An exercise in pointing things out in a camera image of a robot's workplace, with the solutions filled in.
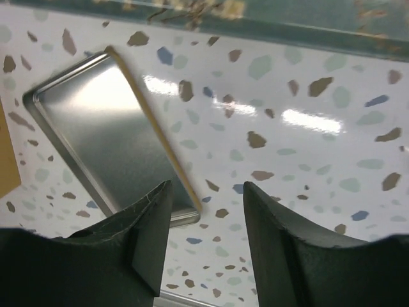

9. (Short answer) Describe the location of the silver metal tin lid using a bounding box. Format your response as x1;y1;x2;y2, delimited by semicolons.
22;46;201;227

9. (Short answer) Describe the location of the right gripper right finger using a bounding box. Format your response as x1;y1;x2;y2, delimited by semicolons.
243;182;408;306

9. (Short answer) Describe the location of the floral teal serving tray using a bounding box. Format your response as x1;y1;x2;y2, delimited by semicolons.
0;0;409;61

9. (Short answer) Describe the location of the gold metal tin box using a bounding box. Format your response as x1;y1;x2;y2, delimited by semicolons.
0;103;21;197

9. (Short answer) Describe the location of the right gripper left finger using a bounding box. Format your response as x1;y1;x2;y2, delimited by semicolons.
1;181;173;306

